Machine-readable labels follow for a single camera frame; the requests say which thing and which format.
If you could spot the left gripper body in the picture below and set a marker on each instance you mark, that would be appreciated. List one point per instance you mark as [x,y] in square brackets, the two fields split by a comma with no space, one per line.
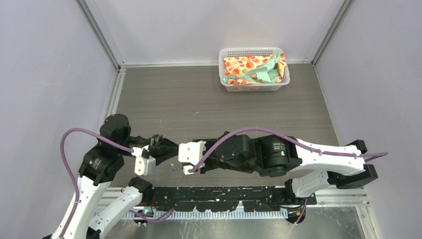
[155,142]

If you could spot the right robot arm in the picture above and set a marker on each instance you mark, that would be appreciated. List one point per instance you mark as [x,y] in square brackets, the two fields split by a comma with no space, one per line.
[275,155]

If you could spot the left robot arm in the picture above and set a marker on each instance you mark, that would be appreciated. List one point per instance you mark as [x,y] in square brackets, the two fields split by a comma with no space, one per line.
[99,168]

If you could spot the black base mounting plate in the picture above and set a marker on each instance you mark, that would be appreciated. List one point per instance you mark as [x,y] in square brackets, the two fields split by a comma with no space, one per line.
[220,199]

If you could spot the floral patterned cloth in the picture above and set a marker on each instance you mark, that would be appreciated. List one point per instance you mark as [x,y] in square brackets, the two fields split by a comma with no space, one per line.
[253,69]

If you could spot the white plastic basket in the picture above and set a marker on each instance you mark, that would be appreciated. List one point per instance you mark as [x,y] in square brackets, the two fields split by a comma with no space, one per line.
[247,51]

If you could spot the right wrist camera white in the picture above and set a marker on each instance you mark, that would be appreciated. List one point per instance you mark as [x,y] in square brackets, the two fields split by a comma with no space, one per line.
[189,154]

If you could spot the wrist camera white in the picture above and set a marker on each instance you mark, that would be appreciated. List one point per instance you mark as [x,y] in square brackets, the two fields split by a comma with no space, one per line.
[189,154]
[145,164]

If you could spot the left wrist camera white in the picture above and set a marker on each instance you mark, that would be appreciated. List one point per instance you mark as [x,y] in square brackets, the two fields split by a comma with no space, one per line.
[145,164]

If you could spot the aluminium frame rail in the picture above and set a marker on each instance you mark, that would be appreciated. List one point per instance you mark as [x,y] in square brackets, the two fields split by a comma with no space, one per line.
[325,198]

